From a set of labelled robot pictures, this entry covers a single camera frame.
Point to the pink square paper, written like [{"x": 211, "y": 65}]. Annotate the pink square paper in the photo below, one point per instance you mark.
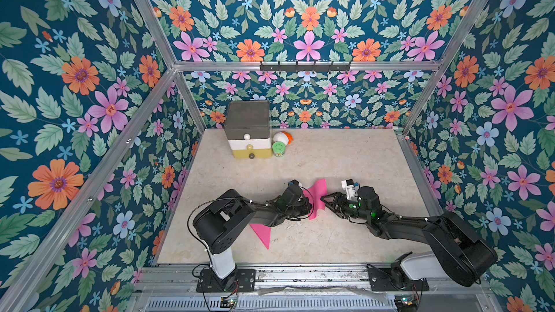
[{"x": 263, "y": 232}]

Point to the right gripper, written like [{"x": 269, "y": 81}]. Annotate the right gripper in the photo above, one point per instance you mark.
[{"x": 341, "y": 204}]

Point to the orange white plush toy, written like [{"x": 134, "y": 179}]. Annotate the orange white plush toy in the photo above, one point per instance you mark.
[{"x": 283, "y": 137}]

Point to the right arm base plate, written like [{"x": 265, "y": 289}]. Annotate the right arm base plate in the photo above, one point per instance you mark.
[{"x": 393, "y": 279}]

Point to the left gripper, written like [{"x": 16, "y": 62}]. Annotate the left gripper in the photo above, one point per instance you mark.
[{"x": 305, "y": 211}]

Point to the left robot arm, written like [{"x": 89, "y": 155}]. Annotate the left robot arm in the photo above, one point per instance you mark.
[{"x": 220, "y": 223}]

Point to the black hook rail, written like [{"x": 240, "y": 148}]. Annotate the black hook rail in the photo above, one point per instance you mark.
[{"x": 291, "y": 67}]

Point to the green lidded can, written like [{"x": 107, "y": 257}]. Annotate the green lidded can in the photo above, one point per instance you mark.
[{"x": 279, "y": 149}]

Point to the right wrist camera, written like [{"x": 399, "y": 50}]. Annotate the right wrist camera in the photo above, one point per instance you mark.
[{"x": 350, "y": 188}]

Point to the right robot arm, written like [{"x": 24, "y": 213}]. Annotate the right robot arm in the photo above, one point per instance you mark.
[{"x": 460, "y": 252}]

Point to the small drawer cabinet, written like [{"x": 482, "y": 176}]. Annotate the small drawer cabinet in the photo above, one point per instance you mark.
[{"x": 247, "y": 129}]

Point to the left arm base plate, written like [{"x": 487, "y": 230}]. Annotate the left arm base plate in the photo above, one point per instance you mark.
[{"x": 239, "y": 281}]

